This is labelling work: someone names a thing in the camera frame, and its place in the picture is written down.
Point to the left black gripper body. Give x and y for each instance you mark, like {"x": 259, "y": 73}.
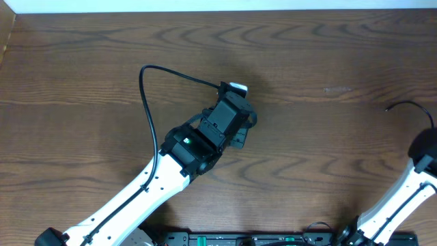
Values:
{"x": 240, "y": 139}

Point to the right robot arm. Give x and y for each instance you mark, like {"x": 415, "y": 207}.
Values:
{"x": 416, "y": 184}

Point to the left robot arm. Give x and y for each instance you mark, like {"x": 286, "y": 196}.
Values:
{"x": 186, "y": 153}

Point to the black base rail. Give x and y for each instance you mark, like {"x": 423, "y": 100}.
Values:
{"x": 315, "y": 234}

